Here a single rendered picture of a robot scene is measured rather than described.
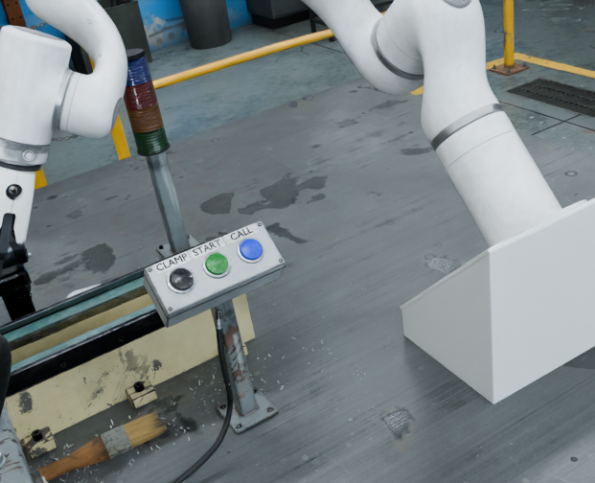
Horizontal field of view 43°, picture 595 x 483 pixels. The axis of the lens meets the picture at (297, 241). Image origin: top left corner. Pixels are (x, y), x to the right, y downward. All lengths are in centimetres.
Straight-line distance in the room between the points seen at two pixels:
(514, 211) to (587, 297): 16
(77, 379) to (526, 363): 65
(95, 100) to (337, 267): 63
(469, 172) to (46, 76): 60
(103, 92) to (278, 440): 52
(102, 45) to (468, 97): 52
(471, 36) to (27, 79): 63
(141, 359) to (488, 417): 52
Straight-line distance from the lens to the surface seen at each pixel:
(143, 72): 141
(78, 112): 97
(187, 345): 122
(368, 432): 107
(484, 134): 114
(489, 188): 113
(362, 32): 125
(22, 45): 97
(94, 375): 119
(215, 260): 96
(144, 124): 143
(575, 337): 116
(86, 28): 105
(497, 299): 100
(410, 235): 149
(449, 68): 116
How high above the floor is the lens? 155
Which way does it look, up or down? 30 degrees down
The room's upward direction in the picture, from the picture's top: 10 degrees counter-clockwise
